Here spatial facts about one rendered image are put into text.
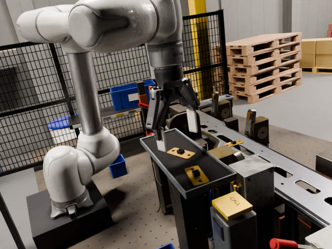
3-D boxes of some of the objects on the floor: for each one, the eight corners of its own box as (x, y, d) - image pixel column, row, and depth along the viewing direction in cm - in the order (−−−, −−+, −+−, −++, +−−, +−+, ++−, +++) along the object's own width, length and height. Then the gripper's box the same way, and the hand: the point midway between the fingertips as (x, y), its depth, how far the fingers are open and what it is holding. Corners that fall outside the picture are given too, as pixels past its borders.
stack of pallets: (263, 80, 599) (262, 34, 564) (303, 84, 519) (304, 31, 484) (214, 96, 538) (209, 46, 503) (250, 104, 457) (247, 45, 422)
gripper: (141, 77, 58) (157, 163, 65) (207, 56, 74) (214, 126, 81) (120, 77, 63) (138, 156, 70) (186, 57, 79) (195, 123, 86)
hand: (178, 137), depth 75 cm, fingers open, 13 cm apart
